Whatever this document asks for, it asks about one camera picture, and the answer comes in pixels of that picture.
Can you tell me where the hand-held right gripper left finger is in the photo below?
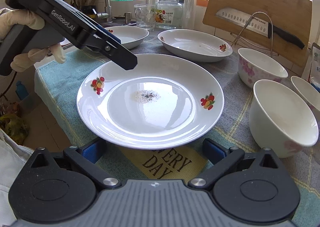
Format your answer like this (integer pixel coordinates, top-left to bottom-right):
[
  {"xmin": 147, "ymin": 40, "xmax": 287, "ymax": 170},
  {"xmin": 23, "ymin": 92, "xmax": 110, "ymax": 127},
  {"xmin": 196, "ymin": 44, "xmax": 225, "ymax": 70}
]
[{"xmin": 29, "ymin": 138, "xmax": 120, "ymax": 191}]

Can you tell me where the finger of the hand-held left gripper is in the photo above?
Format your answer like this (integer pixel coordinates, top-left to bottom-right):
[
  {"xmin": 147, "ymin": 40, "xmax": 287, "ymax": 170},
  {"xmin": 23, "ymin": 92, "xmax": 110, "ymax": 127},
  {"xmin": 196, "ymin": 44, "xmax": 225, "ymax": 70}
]
[
  {"xmin": 82, "ymin": 33, "xmax": 138, "ymax": 71},
  {"xmin": 96, "ymin": 24, "xmax": 122, "ymax": 45}
]

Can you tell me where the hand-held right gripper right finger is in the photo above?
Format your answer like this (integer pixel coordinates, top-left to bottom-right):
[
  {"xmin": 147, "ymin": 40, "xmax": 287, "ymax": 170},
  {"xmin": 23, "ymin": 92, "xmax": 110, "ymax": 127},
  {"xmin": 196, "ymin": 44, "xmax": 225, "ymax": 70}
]
[{"xmin": 187, "ymin": 138, "xmax": 285, "ymax": 191}]

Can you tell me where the white pink-floral bowl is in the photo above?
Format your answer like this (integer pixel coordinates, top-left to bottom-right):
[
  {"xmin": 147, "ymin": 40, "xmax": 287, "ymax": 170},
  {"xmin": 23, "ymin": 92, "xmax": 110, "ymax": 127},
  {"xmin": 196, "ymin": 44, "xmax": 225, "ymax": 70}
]
[
  {"xmin": 249, "ymin": 79, "xmax": 319, "ymax": 159},
  {"xmin": 291, "ymin": 75, "xmax": 320, "ymax": 118}
]

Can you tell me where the large white fruit-print plate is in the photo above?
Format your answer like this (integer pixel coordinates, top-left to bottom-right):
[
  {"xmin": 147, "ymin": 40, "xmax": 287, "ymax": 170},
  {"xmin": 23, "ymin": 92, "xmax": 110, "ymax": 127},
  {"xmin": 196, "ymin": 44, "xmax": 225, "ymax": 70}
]
[{"xmin": 76, "ymin": 54, "xmax": 225, "ymax": 150}]

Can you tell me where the white saucer plate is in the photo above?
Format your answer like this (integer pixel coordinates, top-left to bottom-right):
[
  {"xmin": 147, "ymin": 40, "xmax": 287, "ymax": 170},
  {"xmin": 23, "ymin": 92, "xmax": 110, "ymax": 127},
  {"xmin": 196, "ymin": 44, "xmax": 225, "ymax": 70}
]
[{"xmin": 237, "ymin": 48, "xmax": 289, "ymax": 89}]

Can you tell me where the person's left hand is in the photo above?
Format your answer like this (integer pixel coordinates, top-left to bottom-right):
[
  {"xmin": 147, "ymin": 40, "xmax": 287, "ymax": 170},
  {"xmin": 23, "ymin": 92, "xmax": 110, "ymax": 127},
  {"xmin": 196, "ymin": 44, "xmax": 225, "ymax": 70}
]
[{"xmin": 0, "ymin": 8, "xmax": 67, "ymax": 72}]

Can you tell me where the clear drinking glass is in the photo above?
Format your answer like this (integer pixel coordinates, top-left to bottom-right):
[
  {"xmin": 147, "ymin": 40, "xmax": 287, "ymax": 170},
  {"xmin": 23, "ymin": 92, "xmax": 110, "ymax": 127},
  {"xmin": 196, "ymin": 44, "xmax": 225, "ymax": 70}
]
[{"xmin": 134, "ymin": 4, "xmax": 157, "ymax": 30}]

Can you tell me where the glass jar with lid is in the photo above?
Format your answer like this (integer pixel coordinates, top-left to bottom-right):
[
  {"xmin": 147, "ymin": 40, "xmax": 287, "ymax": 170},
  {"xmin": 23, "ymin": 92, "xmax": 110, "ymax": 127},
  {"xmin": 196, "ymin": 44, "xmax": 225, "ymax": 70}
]
[{"xmin": 155, "ymin": 0, "xmax": 184, "ymax": 30}]

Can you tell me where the yellow plastic bag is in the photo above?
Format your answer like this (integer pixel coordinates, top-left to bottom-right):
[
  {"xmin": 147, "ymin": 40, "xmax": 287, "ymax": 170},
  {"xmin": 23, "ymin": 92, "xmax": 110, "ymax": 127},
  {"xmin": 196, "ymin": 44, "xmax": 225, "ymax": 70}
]
[{"xmin": 0, "ymin": 102, "xmax": 29, "ymax": 145}]

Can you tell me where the person's white clothing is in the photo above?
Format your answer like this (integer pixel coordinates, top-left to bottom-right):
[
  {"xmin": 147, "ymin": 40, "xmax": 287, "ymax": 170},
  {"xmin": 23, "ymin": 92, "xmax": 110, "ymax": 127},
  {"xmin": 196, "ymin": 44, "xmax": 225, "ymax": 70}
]
[{"xmin": 0, "ymin": 127, "xmax": 35, "ymax": 227}]

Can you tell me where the blue plastic bottle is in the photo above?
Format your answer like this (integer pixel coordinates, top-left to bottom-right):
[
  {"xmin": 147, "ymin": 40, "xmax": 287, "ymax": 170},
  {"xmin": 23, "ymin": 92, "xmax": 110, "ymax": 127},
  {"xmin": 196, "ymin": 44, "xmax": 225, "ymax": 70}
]
[{"xmin": 15, "ymin": 81, "xmax": 29, "ymax": 100}]

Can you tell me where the white and blue salt bag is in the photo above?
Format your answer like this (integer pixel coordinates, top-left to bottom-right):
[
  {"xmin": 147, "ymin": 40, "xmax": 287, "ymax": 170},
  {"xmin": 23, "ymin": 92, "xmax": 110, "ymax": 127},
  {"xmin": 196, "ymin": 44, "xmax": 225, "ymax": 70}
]
[{"xmin": 301, "ymin": 42, "xmax": 320, "ymax": 85}]

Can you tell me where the black-handled kitchen knife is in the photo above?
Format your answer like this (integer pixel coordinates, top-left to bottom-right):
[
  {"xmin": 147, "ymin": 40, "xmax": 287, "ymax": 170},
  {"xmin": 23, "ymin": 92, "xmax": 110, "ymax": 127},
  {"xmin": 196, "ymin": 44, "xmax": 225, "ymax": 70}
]
[{"xmin": 215, "ymin": 8, "xmax": 306, "ymax": 50}]

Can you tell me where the metal wire rack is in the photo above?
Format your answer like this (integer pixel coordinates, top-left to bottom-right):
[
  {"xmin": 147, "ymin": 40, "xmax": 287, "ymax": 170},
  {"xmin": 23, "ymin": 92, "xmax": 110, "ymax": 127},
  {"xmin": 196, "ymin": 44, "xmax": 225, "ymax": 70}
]
[{"xmin": 230, "ymin": 12, "xmax": 280, "ymax": 56}]

